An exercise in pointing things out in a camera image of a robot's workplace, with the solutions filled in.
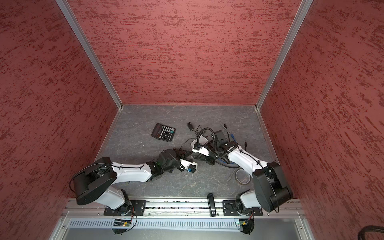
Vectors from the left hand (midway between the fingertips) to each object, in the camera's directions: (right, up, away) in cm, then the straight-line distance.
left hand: (191, 154), depth 84 cm
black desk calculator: (-19, +10, +18) cm, 28 cm away
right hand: (+5, -3, -1) cm, 6 cm away
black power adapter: (-1, +15, +22) cm, 27 cm away
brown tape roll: (+30, -14, +1) cm, 33 cm away
